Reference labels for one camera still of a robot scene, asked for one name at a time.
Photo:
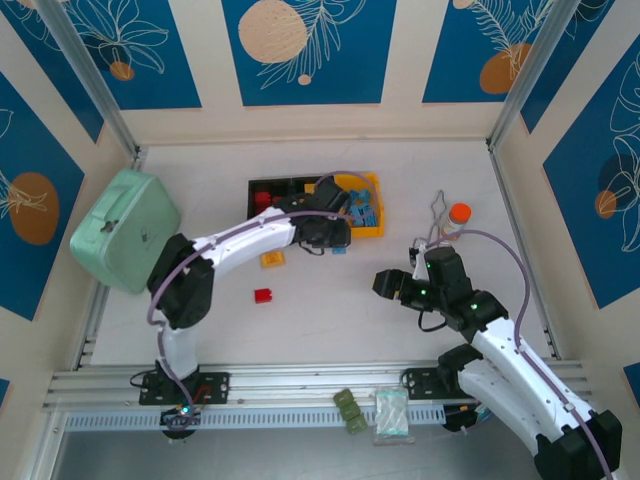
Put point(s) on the small blue lego brick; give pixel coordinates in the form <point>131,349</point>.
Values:
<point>367,196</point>
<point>340,249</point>

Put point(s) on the yellow lego brick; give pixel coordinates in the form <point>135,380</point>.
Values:
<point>273,261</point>
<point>309,188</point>

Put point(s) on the long blue lego brick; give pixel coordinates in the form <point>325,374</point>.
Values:
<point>356,210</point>
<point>354,194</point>
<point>370,206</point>
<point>367,217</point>

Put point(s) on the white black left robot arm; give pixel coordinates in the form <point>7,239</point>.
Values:
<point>240,245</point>

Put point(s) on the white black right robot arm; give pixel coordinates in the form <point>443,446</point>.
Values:
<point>515,360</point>

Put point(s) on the yellow plastic bin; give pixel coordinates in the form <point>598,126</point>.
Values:
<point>381,220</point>

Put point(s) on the orange capped bottle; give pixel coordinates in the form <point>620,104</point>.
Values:
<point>460,212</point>

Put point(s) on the olive green block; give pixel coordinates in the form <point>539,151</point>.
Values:
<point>356,425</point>
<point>343,398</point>
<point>350,411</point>

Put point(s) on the clear bag teal parts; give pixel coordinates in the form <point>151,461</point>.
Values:
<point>392,415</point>

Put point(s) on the mint green carry case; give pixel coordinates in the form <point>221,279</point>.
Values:
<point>125,220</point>

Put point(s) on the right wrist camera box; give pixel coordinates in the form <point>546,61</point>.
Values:
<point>419,265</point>

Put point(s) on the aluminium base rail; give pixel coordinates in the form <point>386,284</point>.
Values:
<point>310,385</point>

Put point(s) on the blue floral wall panel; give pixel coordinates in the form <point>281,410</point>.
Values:
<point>450,50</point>
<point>575,225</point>
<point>150,60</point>
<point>50,75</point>
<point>565,75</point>
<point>350,50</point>
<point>50,150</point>

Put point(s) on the aluminium frame post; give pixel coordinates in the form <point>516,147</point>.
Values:
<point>85,65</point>
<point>530,65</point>

